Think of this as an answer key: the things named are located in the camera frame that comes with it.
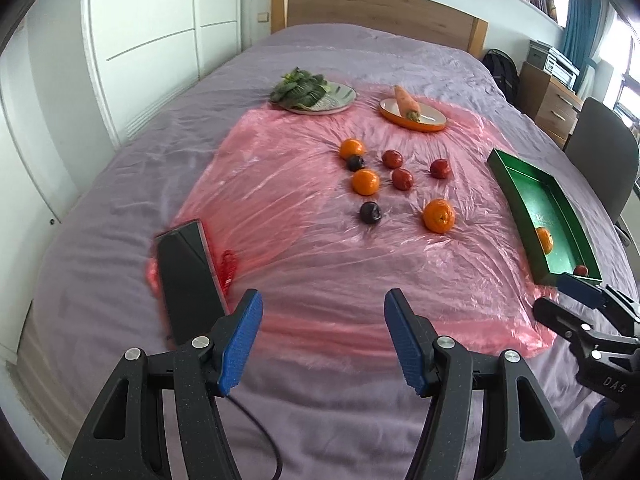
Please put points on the small bok choy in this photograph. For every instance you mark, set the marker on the small bok choy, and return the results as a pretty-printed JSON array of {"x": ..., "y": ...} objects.
[{"x": 325, "y": 88}]

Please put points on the grey patterned plate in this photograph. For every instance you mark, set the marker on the grey patterned plate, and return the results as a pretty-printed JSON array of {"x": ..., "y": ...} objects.
[{"x": 340, "y": 97}]

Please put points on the purple bed sheet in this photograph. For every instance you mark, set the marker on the purple bed sheet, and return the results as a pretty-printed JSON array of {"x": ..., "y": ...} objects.
[{"x": 325, "y": 50}]

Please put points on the wooden headboard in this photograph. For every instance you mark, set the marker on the wooden headboard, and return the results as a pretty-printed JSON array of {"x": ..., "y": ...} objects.
[{"x": 375, "y": 10}]

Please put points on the black backpack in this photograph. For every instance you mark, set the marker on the black backpack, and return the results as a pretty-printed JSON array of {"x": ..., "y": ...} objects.
[{"x": 500, "y": 72}]

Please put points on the pink plastic sheet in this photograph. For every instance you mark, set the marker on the pink plastic sheet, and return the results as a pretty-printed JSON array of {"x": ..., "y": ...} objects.
[{"x": 280, "y": 170}]

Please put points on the green rectangular tray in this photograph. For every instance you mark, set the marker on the green rectangular tray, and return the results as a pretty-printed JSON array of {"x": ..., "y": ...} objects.
[{"x": 530, "y": 185}]

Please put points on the large bok choy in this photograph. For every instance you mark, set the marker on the large bok choy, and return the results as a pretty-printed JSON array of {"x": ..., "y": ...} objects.
[{"x": 295, "y": 87}]

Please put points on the wooden drawer cabinet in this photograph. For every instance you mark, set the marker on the wooden drawer cabinet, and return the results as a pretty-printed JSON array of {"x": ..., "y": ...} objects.
[{"x": 545, "y": 105}]

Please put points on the person's right forearm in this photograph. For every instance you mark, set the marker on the person's right forearm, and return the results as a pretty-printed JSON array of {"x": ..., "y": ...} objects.
[{"x": 600, "y": 430}]

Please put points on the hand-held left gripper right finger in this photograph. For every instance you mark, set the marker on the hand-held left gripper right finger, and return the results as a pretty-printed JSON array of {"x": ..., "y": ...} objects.
[{"x": 405, "y": 345}]

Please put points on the blue curtain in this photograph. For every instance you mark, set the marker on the blue curtain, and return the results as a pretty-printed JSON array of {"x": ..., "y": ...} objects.
[{"x": 580, "y": 25}]

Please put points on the white printer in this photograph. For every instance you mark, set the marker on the white printer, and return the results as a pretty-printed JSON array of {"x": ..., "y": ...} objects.
[{"x": 562, "y": 67}]

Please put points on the black rectangular tray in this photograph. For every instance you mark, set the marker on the black rectangular tray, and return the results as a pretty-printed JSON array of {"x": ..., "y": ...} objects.
[{"x": 185, "y": 280}]

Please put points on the red apple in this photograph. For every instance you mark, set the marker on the red apple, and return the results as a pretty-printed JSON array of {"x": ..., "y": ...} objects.
[
  {"x": 580, "y": 270},
  {"x": 402, "y": 178},
  {"x": 439, "y": 168},
  {"x": 392, "y": 158}
]

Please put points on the grey chair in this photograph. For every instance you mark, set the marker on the grey chair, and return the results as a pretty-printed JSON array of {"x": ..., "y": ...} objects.
[{"x": 600, "y": 145}]

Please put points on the orange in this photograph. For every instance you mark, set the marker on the orange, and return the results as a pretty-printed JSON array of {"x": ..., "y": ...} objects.
[
  {"x": 545, "y": 240},
  {"x": 365, "y": 182},
  {"x": 351, "y": 148},
  {"x": 439, "y": 215}
]

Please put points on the carrot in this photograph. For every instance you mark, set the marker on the carrot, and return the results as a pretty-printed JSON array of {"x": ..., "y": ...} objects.
[{"x": 406, "y": 101}]

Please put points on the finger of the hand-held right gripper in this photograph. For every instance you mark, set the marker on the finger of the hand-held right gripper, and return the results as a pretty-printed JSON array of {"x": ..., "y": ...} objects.
[
  {"x": 555, "y": 315},
  {"x": 580, "y": 290}
]

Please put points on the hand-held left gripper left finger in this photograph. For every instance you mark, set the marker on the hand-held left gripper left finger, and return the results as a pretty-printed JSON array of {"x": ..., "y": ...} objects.
[{"x": 245, "y": 345}]

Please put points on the white wall switch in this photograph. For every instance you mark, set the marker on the white wall switch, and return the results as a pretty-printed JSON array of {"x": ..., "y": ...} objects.
[{"x": 263, "y": 16}]

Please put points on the dark plum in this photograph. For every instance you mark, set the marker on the dark plum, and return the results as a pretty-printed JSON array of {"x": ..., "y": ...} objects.
[
  {"x": 355, "y": 162},
  {"x": 370, "y": 212}
]

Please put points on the white wardrobe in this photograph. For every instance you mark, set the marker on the white wardrobe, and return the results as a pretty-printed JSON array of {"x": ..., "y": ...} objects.
[{"x": 150, "y": 20}]

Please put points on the orange rimmed plate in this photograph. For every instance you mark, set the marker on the orange rimmed plate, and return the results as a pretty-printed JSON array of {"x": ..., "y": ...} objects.
[{"x": 430, "y": 119}]

